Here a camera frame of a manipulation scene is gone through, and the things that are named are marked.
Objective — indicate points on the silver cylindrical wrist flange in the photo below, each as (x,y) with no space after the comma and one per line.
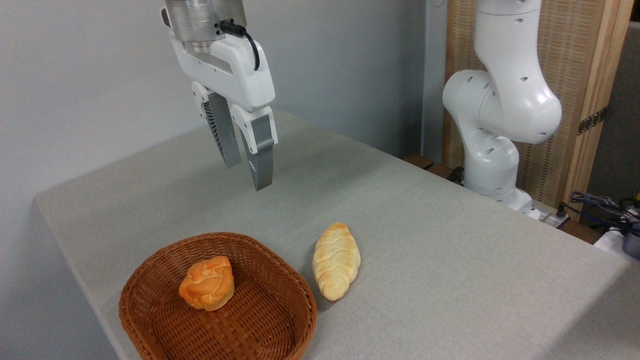
(200,20)

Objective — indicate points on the long pale bread loaf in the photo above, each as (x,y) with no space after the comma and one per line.
(336,262)

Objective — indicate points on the round orange bread roll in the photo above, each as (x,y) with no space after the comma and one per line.
(207,282)

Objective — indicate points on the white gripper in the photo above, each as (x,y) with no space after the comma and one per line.
(240,75)

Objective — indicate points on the brown woven wicker basket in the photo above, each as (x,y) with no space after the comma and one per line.
(260,310)

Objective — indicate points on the black metal screen hinge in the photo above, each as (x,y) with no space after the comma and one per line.
(592,120)

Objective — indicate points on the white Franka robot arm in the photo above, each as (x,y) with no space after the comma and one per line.
(510,100)

